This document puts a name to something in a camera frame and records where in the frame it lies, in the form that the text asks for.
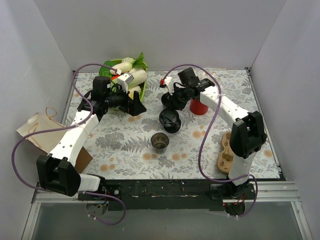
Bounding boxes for floral table mat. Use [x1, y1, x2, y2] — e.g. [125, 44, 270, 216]
[83, 70, 280, 179]

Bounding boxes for red straw holder cup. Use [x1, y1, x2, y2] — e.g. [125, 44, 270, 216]
[189, 99, 209, 116]

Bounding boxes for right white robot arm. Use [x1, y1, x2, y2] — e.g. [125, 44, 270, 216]
[160, 64, 267, 199]

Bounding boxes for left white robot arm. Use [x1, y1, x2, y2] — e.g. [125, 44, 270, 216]
[36, 73, 147, 200]

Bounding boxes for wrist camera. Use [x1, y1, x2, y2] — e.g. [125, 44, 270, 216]
[117, 73, 134, 93]
[159, 76, 175, 95]

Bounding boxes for black coffee cups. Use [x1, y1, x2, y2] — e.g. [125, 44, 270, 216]
[161, 92, 175, 110]

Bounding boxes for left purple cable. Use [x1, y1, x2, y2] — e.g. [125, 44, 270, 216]
[12, 62, 127, 226]

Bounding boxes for large napa cabbage toy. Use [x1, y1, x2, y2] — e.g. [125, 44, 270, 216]
[128, 69, 148, 89]

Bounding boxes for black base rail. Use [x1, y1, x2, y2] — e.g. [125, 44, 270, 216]
[77, 178, 258, 212]

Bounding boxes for orange carrot toy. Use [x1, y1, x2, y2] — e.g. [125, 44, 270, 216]
[111, 75, 119, 80]

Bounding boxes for green bok choy toy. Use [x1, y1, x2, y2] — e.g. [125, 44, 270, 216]
[99, 52, 148, 78]

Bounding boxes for cardboard cup carrier tray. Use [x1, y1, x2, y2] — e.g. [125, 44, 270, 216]
[216, 131, 234, 175]

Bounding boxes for black coffee cup lid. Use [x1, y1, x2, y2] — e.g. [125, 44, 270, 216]
[159, 108, 180, 128]

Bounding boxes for white radish toy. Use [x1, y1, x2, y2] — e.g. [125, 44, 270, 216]
[109, 62, 133, 75]

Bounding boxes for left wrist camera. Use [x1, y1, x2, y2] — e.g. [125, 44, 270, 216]
[117, 73, 134, 93]

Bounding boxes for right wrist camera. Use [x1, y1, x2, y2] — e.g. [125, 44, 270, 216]
[159, 76, 175, 95]

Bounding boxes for green vegetable tray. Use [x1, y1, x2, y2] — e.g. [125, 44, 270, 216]
[98, 58, 148, 103]

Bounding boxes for brown paper takeout bag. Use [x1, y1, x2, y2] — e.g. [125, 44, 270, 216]
[16, 106, 93, 174]

